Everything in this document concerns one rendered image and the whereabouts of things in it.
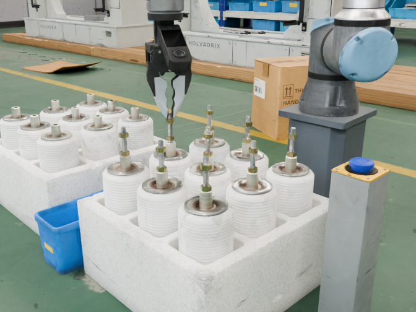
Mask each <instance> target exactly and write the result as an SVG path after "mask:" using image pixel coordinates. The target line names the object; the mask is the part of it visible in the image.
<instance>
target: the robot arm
mask: <svg viewBox="0 0 416 312"><path fill-rule="evenodd" d="M144 1H146V8H147V11H150V12H149V13H147V20H153V21H154V40H153V42H145V60H146V67H147V70H146V78H147V82H148V84H149V87H150V89H151V91H152V93H153V96H154V99H155V101H156V104H157V106H158V108H159V110H160V111H161V113H162V114H163V115H164V117H166V118H167V117H168V107H167V97H166V95H165V91H166V89H167V81H166V80H165V79H164V78H162V77H160V75H161V76H163V75H164V74H165V73H166V72H174V73H175V77H174V78H172V80H171V86H172V88H173V96H172V100H173V105H172V108H171V112H172V117H175V116H176V114H177V112H178V111H179V110H180V108H181V106H182V103H183V100H184V98H185V95H186V93H187V91H188V88H189V85H190V82H191V76H192V73H191V63H192V56H191V53H190V51H189V48H188V46H187V43H186V40H185V38H184V35H183V32H182V31H181V28H180V25H179V24H174V20H183V13H182V12H181V11H184V0H144ZM384 5H385V0H343V2H342V9H341V11H340V12H339V13H338V14H337V15H336V16H335V17H321V18H317V19H314V21H313V23H312V26H311V31H310V36H311V38H310V54H309V63H308V78H307V81H306V84H305V87H304V89H303V91H302V94H301V96H300V99H299V104H298V109H299V110H300V111H302V112H304V113H307V114H310V115H316V116H325V117H346V116H353V115H355V114H357V113H358V111H359V105H360V103H359V99H358V94H357V89H356V86H355V81H357V82H373V81H375V80H378V79H380V78H381V77H382V76H384V75H385V74H386V73H387V72H389V70H390V69H391V68H392V66H393V65H394V63H395V61H396V58H397V52H398V47H397V41H396V39H395V38H394V36H393V34H392V33H391V32H390V26H391V16H390V15H389V13H388V12H387V11H386V10H385V8H384ZM159 72H160V74H159Z"/></svg>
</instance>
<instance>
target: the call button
mask: <svg viewBox="0 0 416 312"><path fill-rule="evenodd" d="M349 165H350V166H351V169H352V170H353V171H357V172H360V173H367V172H370V171H371V169H373V168H374V167H375V163H374V161H372V160H371V159H369V158H365V157H354V158H351V159H350V160H349Z"/></svg>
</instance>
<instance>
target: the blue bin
mask: <svg viewBox="0 0 416 312"><path fill-rule="evenodd" d="M101 192H103V190H101V191H98V192H95V193H92V194H89V195H86V196H82V197H79V198H77V199H73V200H71V201H67V202H64V203H62V204H58V205H56V206H53V207H49V208H47V209H43V210H39V211H38V212H36V213H35V214H34V218H35V221H36V222H37V224H38V230H39V234H40V239H41V245H42V249H43V255H44V259H45V261H46V262H47V263H48V264H49V265H50V266H51V267H52V268H53V269H55V270H56V271H57V272H58V273H59V274H61V275H65V274H68V273H70V272H73V271H75V270H77V269H80V268H81V267H84V259H83V253H82V242H81V235H80V224H79V213H78V207H77V201H78V200H79V199H83V198H85V197H91V196H93V195H94V194H98V193H101Z"/></svg>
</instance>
